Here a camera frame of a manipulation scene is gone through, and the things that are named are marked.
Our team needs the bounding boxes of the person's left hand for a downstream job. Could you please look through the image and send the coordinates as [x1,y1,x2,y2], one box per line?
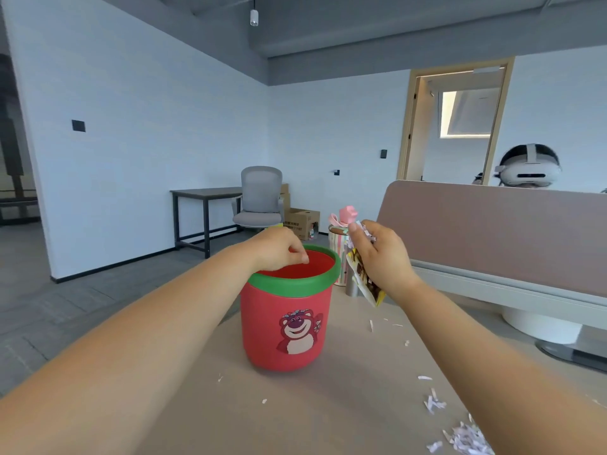
[246,227,310,273]

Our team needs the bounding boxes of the person's right hand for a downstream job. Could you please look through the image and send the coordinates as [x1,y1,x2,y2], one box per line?
[347,220,423,299]

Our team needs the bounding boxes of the yellow brown snack wrapper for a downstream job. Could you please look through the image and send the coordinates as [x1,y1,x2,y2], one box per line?
[345,248,388,308]

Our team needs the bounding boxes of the red bin with green rim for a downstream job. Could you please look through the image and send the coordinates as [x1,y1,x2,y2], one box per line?
[239,243,342,373]

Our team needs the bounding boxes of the white paper shreds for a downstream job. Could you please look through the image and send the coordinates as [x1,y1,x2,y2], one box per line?
[216,317,606,455]

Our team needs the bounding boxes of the person's left forearm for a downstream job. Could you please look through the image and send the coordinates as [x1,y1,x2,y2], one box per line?
[0,243,259,455]

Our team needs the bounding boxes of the person's right forearm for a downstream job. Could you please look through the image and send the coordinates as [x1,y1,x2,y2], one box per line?
[391,278,607,455]

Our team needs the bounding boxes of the open cardboard box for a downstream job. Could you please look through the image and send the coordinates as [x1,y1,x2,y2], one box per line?
[284,208,321,241]

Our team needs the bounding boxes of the striped bottle with pink lid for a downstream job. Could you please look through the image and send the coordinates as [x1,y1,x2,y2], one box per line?
[328,205,360,288]

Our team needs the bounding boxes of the grey office chair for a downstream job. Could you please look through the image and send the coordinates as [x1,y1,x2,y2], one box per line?
[231,165,285,233]

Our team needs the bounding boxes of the grey metal desk shelf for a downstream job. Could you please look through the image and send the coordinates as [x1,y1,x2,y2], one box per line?
[346,259,607,331]

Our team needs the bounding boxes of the dark table with black legs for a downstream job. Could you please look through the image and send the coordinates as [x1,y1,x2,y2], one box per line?
[169,186,243,260]

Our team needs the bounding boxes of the pink desk partition panel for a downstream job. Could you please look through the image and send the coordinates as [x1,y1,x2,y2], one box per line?
[376,179,607,299]

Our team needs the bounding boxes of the white headset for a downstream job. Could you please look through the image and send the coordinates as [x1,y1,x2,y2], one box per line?
[493,143,564,189]

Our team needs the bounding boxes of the white round stand base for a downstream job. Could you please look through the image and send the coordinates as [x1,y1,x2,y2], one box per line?
[501,305,583,346]

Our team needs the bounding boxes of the black framed glass door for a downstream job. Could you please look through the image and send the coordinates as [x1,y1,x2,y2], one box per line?
[0,51,41,227]

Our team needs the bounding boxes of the wooden door frame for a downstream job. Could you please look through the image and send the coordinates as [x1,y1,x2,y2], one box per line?
[396,56,517,186]

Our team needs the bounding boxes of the black cable grommet cover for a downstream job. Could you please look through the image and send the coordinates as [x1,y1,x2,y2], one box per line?
[536,338,607,374]

